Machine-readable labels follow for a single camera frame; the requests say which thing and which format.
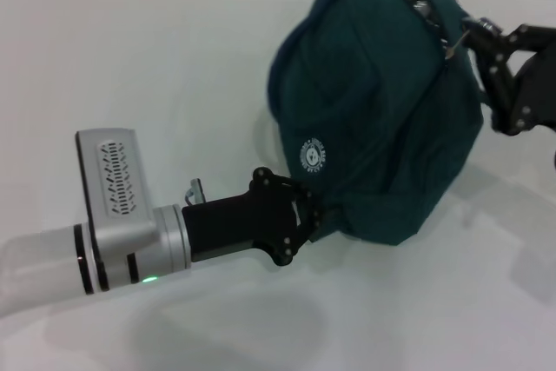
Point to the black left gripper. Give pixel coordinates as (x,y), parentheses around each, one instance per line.
(239,227)

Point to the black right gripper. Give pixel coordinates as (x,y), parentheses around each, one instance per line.
(540,88)

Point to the dark teal insulated lunch bag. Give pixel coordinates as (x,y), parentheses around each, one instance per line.
(369,119)

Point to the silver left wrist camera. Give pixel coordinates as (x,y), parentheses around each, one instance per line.
(117,180)

